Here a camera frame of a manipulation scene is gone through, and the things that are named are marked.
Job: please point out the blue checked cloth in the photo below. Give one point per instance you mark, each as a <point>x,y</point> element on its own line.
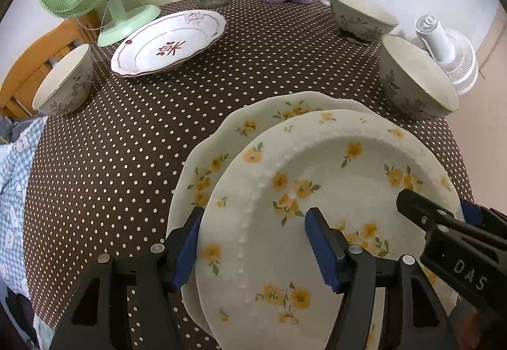
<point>16,183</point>

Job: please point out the brown polka dot tablecloth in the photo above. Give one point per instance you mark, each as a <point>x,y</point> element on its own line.
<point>138,136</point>

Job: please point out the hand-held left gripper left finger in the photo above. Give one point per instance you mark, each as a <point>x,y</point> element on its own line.
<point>186,251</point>

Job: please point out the white standing fan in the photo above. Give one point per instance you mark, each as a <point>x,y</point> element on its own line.
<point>439,41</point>

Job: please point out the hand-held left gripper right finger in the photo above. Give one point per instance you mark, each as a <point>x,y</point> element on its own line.
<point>323,251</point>

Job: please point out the cream floral bowl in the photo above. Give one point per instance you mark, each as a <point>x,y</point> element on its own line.
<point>65,77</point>
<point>360,13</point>
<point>416,73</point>

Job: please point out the large yellow flower plate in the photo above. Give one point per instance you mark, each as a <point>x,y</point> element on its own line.
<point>222,144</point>

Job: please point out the wooden chair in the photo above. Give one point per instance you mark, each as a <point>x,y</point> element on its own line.
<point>35,53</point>

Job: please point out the small yellow flower plate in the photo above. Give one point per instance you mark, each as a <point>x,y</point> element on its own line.
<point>336,160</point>

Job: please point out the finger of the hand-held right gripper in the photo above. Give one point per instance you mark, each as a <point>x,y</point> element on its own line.
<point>416,207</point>
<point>471,213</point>

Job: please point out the white plate with red pattern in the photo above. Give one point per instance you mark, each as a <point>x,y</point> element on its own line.
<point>146,37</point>

